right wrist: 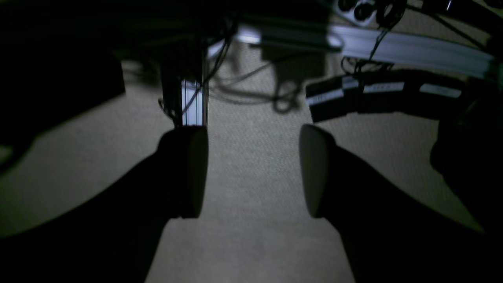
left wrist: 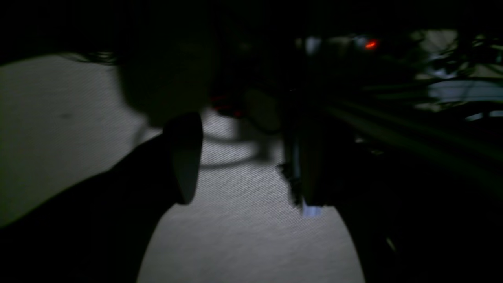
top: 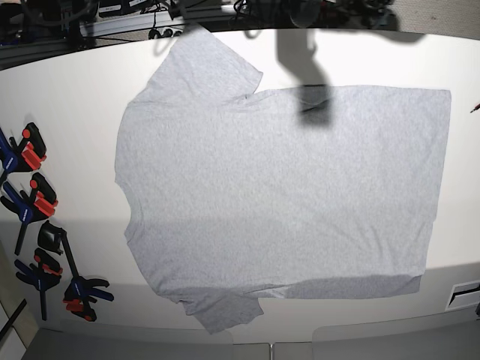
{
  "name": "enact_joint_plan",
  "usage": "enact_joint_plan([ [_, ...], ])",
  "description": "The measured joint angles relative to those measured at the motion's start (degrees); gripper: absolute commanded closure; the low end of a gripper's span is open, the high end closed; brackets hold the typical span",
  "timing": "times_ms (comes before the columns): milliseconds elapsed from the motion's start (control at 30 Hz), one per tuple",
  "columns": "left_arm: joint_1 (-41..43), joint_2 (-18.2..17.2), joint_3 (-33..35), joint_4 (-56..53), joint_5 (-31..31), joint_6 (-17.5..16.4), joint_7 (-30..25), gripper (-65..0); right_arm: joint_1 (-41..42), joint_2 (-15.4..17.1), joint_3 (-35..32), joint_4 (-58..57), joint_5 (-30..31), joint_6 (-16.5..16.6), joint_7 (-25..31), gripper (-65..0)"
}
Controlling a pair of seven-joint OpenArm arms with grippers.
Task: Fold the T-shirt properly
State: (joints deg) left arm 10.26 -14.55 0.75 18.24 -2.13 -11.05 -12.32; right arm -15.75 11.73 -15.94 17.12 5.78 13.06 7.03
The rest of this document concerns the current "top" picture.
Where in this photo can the long black bar clamp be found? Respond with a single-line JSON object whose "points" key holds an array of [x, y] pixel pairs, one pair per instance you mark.
{"points": [[81, 292]]}

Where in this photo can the black strip at table corner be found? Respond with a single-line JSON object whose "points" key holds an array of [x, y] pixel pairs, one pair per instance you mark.
{"points": [[11, 320]]}

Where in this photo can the white label with black mark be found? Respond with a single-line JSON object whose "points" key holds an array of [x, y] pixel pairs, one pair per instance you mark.
{"points": [[463, 295]]}

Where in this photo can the top blue orange bar clamp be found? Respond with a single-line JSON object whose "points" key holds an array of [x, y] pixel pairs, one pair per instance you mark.
{"points": [[25, 156]]}

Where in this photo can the blue orange bar clamp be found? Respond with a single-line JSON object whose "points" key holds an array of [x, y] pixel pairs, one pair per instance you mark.
{"points": [[39, 205], [25, 156], [43, 276]]}

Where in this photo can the red screwdriver tip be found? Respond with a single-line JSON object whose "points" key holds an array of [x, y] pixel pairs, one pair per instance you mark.
{"points": [[477, 107]]}

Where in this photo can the grey T-shirt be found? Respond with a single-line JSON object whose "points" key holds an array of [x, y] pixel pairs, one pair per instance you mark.
{"points": [[314, 192]]}

